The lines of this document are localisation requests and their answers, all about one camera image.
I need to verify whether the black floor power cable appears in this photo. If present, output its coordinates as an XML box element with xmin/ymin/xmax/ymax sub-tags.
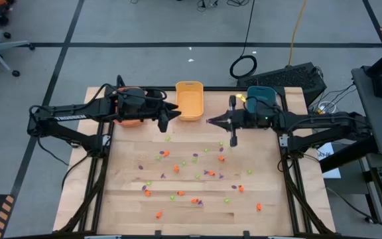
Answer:
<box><xmin>325</xmin><ymin>186</ymin><xmax>382</xmax><ymax>235</ymax></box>

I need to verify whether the orange plastic bin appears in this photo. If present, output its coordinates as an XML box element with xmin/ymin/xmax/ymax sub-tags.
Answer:
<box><xmin>113</xmin><ymin>86</ymin><xmax>145</xmax><ymax>128</ymax></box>

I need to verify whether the yellow hanging cable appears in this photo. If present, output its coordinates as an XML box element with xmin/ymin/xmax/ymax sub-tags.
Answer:
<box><xmin>288</xmin><ymin>0</ymin><xmax>308</xmax><ymax>66</ymax></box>

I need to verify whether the grey desk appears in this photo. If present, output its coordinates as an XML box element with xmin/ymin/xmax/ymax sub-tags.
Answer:
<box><xmin>351</xmin><ymin>65</ymin><xmax>382</xmax><ymax>157</ymax></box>

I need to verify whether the teal plastic bin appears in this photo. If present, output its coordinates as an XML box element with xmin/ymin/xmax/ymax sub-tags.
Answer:
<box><xmin>246</xmin><ymin>85</ymin><xmax>277</xmax><ymax>112</ymax></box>

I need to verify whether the black computer case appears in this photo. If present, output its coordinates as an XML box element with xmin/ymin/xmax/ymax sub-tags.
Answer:
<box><xmin>236</xmin><ymin>62</ymin><xmax>328</xmax><ymax>108</ymax></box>

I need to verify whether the black desk beam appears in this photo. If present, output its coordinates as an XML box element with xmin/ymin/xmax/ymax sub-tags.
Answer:
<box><xmin>319</xmin><ymin>135</ymin><xmax>379</xmax><ymax>174</ymax></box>

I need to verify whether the black coiled floor cable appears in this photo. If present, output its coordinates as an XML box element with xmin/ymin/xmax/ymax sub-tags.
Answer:
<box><xmin>229</xmin><ymin>0</ymin><xmax>258</xmax><ymax>80</ymax></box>

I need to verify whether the black arm base cable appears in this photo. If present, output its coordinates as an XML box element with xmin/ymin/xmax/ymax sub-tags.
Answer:
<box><xmin>60</xmin><ymin>153</ymin><xmax>94</xmax><ymax>192</ymax></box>

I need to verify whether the yellow plastic bin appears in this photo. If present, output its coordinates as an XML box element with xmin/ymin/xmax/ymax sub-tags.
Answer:
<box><xmin>174</xmin><ymin>81</ymin><xmax>204</xmax><ymax>121</ymax></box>

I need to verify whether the black cable bundle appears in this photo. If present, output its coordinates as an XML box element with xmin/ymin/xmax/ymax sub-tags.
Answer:
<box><xmin>196</xmin><ymin>0</ymin><xmax>251</xmax><ymax>13</ymax></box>

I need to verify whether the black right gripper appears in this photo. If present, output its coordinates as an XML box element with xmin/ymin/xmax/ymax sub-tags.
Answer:
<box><xmin>208</xmin><ymin>95</ymin><xmax>278</xmax><ymax>147</ymax></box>

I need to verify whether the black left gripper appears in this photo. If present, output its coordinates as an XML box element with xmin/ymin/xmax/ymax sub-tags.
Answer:
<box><xmin>116</xmin><ymin>86</ymin><xmax>182</xmax><ymax>133</ymax></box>

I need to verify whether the white paper sheet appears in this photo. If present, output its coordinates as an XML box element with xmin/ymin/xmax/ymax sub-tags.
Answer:
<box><xmin>316</xmin><ymin>141</ymin><xmax>342</xmax><ymax>179</ymax></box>

